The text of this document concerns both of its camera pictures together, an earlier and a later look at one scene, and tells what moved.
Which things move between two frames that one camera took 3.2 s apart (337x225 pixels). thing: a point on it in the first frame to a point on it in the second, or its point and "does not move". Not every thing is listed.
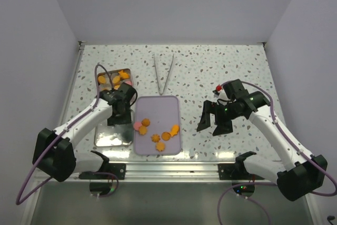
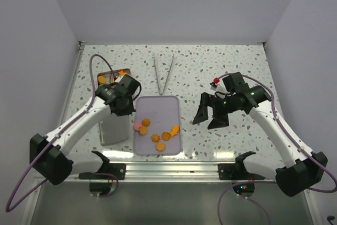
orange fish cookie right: (175, 129) does not move
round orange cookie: (101, 79) does not move
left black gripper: (126, 119) to (130, 109)
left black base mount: (118, 169) does not move
